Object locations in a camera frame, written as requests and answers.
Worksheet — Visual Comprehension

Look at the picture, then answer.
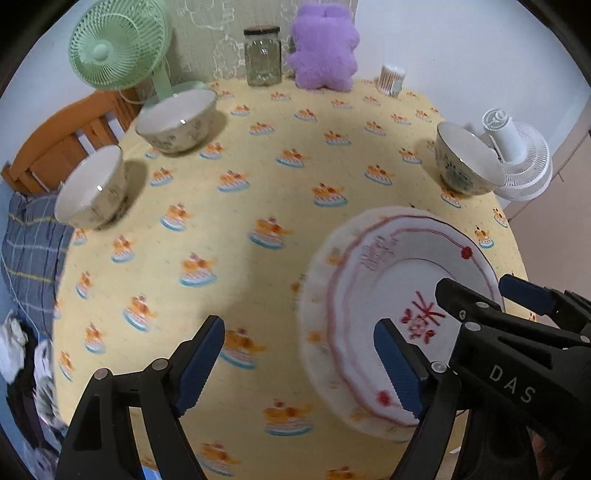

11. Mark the red print white plate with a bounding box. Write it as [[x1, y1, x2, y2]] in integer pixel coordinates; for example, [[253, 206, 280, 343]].
[[325, 215, 504, 428]]

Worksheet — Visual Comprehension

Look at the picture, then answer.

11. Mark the wooden chair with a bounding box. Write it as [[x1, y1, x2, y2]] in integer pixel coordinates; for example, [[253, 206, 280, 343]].
[[1, 90, 144, 195]]

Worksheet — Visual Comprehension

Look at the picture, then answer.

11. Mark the small beige floral bowl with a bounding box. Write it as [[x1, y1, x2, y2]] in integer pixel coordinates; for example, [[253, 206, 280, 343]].
[[54, 145, 130, 230], [135, 89, 218, 154]]

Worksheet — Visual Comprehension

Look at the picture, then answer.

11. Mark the purple plush toy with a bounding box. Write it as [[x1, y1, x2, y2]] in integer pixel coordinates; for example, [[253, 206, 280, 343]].
[[287, 4, 361, 92]]

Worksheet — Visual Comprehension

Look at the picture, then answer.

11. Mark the pile of mixed clothes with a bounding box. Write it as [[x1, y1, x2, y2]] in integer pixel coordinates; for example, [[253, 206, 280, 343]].
[[0, 309, 70, 462]]

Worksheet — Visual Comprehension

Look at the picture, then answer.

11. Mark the glass jar with lid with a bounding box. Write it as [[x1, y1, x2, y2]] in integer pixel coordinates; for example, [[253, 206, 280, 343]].
[[243, 26, 282, 88]]

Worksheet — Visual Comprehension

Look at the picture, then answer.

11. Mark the yellow printed tablecloth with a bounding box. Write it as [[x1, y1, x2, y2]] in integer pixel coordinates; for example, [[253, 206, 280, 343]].
[[48, 76, 527, 480]]

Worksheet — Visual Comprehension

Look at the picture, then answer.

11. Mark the green desk fan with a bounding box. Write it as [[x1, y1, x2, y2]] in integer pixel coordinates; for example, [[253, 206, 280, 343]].
[[69, 0, 211, 104]]

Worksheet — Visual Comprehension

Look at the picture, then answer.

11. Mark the large green floral bowl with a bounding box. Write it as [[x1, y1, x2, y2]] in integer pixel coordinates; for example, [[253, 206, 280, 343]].
[[436, 121, 506, 195]]

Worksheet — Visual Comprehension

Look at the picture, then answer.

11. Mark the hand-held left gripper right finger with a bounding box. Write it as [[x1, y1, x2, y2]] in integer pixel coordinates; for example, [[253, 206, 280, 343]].
[[373, 318, 465, 480]]

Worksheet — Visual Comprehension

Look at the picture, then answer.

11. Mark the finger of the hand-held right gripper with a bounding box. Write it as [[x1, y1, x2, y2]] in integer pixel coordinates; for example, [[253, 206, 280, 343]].
[[499, 274, 591, 342], [435, 277, 506, 333]]

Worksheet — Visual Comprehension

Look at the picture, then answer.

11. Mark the large orange flower plate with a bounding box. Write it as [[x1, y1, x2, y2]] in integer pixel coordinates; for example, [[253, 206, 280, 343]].
[[295, 206, 506, 443]]

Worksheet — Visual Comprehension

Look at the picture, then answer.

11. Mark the blue plaid blanket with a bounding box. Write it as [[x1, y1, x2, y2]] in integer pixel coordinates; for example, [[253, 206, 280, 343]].
[[2, 191, 75, 333]]

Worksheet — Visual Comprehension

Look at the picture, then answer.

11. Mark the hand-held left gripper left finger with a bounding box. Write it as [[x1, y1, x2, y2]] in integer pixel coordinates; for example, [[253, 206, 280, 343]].
[[55, 315, 225, 480]]

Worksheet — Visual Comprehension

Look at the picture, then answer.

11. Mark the cotton swab container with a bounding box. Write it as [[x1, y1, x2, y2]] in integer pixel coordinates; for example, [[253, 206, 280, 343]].
[[380, 65, 407, 97]]

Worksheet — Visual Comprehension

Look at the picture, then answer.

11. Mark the white standing fan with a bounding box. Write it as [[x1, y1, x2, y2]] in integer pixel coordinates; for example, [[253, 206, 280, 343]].
[[480, 108, 553, 201]]

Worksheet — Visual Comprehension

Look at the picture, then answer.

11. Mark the green printed wall mat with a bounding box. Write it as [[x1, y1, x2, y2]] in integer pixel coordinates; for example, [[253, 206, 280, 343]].
[[168, 0, 358, 84]]

